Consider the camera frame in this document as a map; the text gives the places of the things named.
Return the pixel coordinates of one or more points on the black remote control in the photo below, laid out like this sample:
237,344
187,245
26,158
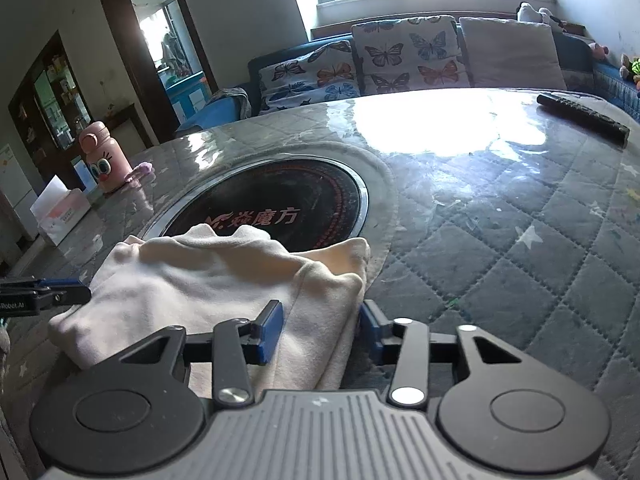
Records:
585,116

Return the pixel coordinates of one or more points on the right butterfly cushion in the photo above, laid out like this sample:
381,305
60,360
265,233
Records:
410,54

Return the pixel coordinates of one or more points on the white plush toy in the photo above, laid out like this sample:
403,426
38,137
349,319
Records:
527,13

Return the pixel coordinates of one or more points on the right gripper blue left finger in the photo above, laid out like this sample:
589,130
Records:
231,347

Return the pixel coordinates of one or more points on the left butterfly cushion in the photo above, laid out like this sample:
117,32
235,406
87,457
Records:
322,75

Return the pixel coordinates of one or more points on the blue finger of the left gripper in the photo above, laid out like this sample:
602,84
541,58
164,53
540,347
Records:
51,297
31,283

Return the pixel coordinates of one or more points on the pink cartoon water bottle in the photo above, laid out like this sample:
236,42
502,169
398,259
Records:
106,161

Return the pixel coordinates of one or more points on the cream sweatshirt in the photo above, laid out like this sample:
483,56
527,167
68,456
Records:
199,279

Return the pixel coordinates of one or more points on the colourful plush toy pile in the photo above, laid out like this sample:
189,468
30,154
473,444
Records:
630,69

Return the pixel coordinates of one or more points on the white refrigerator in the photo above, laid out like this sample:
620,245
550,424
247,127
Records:
18,192

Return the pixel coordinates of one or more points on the grey blanket on sofa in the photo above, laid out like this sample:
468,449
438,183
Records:
229,105

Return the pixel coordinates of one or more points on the blue sofa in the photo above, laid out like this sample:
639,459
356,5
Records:
584,68

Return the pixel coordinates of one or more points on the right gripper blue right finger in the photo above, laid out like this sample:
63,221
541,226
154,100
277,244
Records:
410,347

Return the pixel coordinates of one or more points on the butterfly cushion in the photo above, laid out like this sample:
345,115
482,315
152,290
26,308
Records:
410,54
322,75

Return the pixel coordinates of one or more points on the dark wooden display cabinet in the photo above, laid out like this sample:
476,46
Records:
49,111

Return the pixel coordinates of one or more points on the plain grey cushion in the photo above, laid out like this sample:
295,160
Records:
511,54

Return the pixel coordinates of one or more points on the black induction cooktop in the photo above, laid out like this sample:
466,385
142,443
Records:
304,202

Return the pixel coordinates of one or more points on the white pink tissue box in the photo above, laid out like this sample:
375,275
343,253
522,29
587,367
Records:
58,210

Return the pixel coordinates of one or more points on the blue cabinet in doorway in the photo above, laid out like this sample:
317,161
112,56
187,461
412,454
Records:
188,95

